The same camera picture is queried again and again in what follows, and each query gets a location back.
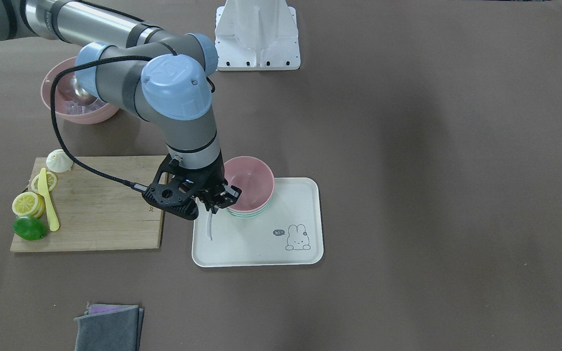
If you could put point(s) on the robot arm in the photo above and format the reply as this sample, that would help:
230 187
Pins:
158 76

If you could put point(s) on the white ceramic spoon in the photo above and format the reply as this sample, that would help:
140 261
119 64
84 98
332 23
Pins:
209 226

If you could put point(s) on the green toy lime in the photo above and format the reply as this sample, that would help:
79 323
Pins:
29 228

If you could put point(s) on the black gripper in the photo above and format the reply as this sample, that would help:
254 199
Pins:
211 179

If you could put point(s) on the upper lemon slice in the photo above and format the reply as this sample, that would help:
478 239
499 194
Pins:
28 204

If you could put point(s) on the cream cartoon serving tray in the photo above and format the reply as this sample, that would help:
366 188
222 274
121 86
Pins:
289 232

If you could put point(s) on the lemon slice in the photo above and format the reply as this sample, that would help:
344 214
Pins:
51 180
28 204

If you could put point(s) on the yellow plastic knife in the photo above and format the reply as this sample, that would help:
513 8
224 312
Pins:
43 190

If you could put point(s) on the lower lemon slice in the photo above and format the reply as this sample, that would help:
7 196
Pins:
51 180

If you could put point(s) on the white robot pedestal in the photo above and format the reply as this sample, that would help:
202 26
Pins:
257 35

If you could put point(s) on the grey folded cloth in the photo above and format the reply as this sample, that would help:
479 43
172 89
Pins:
109 327

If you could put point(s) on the bamboo cutting board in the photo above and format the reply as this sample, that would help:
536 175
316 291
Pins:
96 214

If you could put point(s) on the small pink bowl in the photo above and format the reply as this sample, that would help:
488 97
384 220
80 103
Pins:
254 178

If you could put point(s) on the stacked green bowls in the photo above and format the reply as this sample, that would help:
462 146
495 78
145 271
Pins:
248 214

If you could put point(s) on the large pink bowl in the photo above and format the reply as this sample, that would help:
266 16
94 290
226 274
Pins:
70 110

